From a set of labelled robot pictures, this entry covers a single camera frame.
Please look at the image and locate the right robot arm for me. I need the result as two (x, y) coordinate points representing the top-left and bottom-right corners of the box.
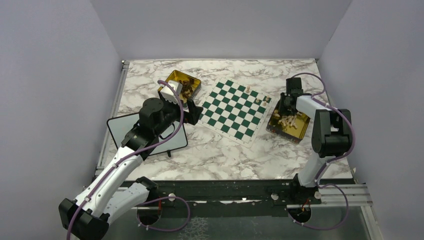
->
(277, 77), (354, 204)

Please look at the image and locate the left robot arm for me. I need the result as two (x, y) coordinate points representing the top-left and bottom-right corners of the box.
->
(58, 97), (203, 240)

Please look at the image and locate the pile of light chess pieces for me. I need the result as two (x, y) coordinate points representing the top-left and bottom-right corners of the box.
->
(273, 110), (303, 129)

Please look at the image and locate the gold tin with light pieces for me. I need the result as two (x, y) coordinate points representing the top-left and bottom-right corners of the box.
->
(266, 104), (311, 144)

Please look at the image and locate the pile of dark chess pieces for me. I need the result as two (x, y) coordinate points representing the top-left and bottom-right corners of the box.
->
(180, 79), (195, 99)

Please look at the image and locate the gold tin with dark pieces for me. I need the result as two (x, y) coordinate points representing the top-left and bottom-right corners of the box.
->
(165, 70), (202, 104)

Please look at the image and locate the green white chess board mat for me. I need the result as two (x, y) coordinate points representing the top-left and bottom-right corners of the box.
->
(199, 77), (272, 148)

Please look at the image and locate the small whiteboard with stand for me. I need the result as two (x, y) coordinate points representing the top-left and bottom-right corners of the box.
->
(106, 111), (189, 166)

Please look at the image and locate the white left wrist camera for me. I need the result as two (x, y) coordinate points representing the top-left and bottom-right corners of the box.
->
(159, 80), (183, 104)

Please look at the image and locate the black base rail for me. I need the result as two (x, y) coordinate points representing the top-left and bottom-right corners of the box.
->
(119, 179), (355, 219)

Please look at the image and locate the aluminium rail right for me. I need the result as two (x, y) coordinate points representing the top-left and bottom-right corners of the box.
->
(275, 184), (373, 208)

